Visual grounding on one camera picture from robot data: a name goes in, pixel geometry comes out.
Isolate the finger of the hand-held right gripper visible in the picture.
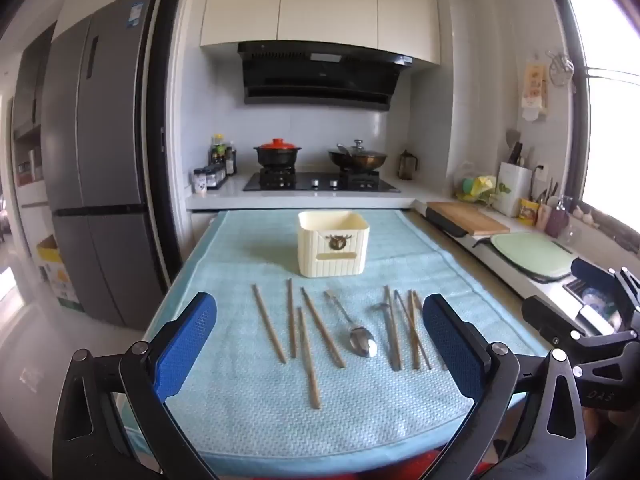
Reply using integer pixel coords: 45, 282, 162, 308
571, 257, 640, 332
521, 295, 640, 382

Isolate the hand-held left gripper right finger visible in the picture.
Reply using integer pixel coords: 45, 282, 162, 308
422, 293, 588, 480

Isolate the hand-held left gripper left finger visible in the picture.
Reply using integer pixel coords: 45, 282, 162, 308
52, 291, 218, 480

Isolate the stainless steel soup spoon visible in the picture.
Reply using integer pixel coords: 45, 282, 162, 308
371, 302, 402, 372

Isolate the stainless steel tablespoon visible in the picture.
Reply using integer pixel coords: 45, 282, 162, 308
323, 289, 377, 359

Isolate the cream ribbed utensil holder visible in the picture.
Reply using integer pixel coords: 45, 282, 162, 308
297, 211, 372, 279

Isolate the pale green cutting board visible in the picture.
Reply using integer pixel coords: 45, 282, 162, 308
472, 232, 576, 282

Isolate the yellow printed cup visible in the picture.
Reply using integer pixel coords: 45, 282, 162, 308
518, 197, 540, 226

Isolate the white knife block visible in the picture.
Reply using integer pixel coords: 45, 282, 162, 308
497, 161, 533, 218

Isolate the black tray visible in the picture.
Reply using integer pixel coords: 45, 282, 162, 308
425, 207, 468, 238

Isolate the light blue woven mat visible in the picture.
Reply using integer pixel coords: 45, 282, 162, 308
125, 209, 551, 461

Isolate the wooden cutting board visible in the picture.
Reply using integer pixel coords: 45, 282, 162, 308
426, 201, 511, 237

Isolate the yellow cardboard box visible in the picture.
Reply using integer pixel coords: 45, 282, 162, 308
36, 235, 83, 311

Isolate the window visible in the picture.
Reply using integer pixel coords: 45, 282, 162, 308
547, 0, 640, 221

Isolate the clear plastic bag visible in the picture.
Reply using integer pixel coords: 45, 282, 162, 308
454, 160, 482, 201

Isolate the glass french press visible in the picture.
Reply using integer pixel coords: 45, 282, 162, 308
398, 149, 420, 181

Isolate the dark wok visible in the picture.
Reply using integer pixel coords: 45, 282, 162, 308
328, 150, 388, 172

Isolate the grey refrigerator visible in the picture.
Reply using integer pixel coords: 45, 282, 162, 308
40, 0, 168, 331

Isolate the black clay pot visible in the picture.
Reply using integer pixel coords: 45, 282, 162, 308
253, 146, 302, 168

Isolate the black gas cooktop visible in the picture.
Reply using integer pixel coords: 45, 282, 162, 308
243, 170, 402, 193

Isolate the glass wok lid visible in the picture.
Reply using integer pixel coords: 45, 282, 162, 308
337, 140, 376, 158

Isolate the dark shelf cabinet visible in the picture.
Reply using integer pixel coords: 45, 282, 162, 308
10, 25, 56, 206

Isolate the black range hood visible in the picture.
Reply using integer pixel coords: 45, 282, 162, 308
237, 41, 415, 111

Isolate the printed wall hanging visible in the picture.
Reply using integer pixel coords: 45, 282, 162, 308
520, 62, 549, 121

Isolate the metal wire wall hook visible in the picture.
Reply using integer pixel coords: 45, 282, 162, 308
545, 50, 577, 92

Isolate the white wall cabinet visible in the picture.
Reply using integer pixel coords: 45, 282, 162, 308
200, 0, 443, 67

